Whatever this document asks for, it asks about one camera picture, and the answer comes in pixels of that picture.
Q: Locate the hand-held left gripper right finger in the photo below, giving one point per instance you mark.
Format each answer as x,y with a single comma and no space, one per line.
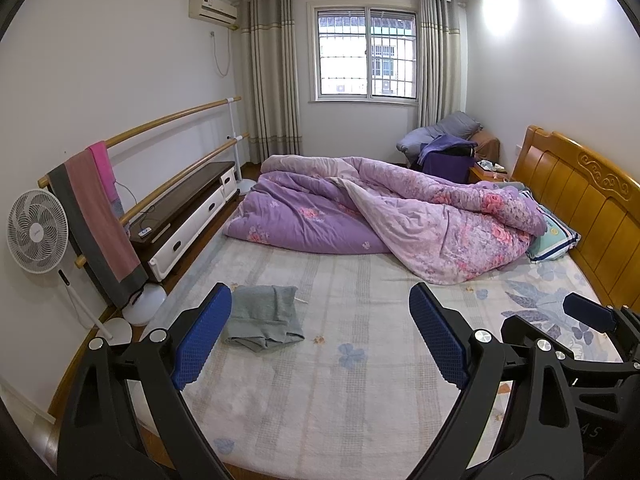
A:
440,340

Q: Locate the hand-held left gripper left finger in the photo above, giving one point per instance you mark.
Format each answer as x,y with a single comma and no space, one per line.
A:
200,340

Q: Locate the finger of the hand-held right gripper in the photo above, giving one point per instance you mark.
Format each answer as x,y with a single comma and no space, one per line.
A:
587,312
520,327

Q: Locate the grey knit sweater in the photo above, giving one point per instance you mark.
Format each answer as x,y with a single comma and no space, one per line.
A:
265,315

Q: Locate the white dome stand base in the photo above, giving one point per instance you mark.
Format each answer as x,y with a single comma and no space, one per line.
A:
145,305

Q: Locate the light blue striped pillow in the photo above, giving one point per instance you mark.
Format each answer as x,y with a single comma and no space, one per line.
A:
555,237

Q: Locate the bed with floral sheet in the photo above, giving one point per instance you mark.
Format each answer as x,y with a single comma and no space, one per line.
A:
350,360

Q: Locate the wooden headboard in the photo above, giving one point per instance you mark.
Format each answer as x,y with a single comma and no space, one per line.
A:
590,200

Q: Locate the dark and white tv cabinet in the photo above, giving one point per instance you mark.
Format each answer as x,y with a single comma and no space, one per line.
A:
185,195

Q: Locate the wooden nightstand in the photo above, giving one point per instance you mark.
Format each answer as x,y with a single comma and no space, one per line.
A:
487,177

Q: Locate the purple floral quilt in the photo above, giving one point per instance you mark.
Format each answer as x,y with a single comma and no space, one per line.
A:
350,210

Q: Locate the pink towel with grey border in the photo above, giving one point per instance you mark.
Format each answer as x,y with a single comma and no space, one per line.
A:
95,220

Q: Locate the tissue box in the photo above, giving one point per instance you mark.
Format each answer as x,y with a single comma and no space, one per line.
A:
489,165

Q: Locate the dark purple cloth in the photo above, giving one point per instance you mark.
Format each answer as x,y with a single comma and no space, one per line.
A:
445,167

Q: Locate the brown armchair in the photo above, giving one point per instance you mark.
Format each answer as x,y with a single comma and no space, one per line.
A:
487,147

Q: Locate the white bar stand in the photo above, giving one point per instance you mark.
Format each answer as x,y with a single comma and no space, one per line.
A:
236,160

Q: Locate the wooden ballet bar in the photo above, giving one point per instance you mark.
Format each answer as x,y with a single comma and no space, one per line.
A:
220,148
165,119

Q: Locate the white standing fan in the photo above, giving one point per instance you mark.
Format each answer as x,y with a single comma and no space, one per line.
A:
37,230

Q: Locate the magenta cloth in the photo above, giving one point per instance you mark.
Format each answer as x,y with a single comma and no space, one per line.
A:
102,165

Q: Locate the grey blue cushion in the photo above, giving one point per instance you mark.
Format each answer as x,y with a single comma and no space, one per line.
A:
450,125

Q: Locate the striped grey curtain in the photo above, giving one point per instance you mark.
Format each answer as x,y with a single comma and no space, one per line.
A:
270,85
437,60

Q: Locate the white air conditioner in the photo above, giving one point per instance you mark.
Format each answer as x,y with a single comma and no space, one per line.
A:
210,10

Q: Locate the window with white frame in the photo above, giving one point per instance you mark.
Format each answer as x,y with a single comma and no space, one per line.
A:
345,50

